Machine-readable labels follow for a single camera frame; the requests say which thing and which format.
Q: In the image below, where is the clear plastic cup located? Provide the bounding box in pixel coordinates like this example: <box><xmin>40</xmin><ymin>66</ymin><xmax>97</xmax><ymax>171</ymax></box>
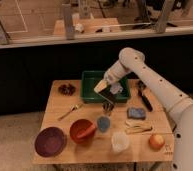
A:
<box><xmin>111</xmin><ymin>131</ymin><xmax>130</xmax><ymax>153</ymax></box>

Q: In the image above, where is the purple plate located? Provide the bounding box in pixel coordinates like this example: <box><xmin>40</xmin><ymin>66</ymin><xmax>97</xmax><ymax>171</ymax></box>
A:
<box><xmin>34</xmin><ymin>127</ymin><xmax>67</xmax><ymax>157</ymax></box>

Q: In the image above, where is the red bowl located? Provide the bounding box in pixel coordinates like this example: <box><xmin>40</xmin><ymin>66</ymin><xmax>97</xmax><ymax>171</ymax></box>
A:
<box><xmin>69</xmin><ymin>119</ymin><xmax>97</xmax><ymax>144</ymax></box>

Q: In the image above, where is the green plastic tray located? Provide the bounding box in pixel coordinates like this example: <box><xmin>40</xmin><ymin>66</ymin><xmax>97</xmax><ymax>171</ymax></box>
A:
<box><xmin>80</xmin><ymin>71</ymin><xmax>131</xmax><ymax>103</ymax></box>

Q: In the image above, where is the crumpled grey cloth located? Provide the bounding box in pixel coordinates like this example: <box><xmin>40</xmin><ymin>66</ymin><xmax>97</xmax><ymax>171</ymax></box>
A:
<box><xmin>110</xmin><ymin>82</ymin><xmax>123</xmax><ymax>94</ymax></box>

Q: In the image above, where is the blue sponge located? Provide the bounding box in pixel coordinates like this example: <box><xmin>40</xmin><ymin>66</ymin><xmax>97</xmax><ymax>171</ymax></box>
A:
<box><xmin>127</xmin><ymin>107</ymin><xmax>146</xmax><ymax>120</ymax></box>

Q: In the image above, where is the blue cup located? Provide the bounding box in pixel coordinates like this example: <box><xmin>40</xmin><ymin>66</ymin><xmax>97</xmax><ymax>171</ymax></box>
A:
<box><xmin>97</xmin><ymin>116</ymin><xmax>110</xmax><ymax>133</ymax></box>

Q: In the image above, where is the orange fruit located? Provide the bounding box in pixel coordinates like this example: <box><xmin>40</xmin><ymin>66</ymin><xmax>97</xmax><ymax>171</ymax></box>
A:
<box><xmin>149</xmin><ymin>134</ymin><xmax>165</xmax><ymax>150</ymax></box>

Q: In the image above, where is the orange carrot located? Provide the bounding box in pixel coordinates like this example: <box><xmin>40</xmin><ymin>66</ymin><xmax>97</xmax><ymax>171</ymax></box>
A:
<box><xmin>76</xmin><ymin>125</ymin><xmax>96</xmax><ymax>139</ymax></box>

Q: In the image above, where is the wooden table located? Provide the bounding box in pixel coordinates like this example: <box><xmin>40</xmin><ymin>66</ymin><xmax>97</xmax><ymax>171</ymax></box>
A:
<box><xmin>33</xmin><ymin>80</ymin><xmax>174</xmax><ymax>164</ymax></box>

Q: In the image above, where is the dark eraser block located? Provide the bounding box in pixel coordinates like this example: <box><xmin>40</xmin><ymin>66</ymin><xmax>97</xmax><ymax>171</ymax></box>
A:
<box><xmin>99</xmin><ymin>90</ymin><xmax>116</xmax><ymax>104</ymax></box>

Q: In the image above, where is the wooden clothespins pile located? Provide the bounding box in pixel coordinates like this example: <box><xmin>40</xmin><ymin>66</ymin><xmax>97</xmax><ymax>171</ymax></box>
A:
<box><xmin>125</xmin><ymin>121</ymin><xmax>153</xmax><ymax>134</ymax></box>

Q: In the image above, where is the black handled brush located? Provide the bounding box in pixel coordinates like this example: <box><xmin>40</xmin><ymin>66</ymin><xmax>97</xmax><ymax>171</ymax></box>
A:
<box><xmin>137</xmin><ymin>80</ymin><xmax>153</xmax><ymax>112</ymax></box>

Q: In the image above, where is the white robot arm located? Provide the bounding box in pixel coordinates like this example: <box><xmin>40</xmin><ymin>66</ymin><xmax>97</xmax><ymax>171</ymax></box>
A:
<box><xmin>94</xmin><ymin>47</ymin><xmax>193</xmax><ymax>171</ymax></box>

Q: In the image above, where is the metal fork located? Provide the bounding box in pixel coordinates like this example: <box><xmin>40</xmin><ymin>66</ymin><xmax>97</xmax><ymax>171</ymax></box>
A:
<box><xmin>58</xmin><ymin>103</ymin><xmax>83</xmax><ymax>121</ymax></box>

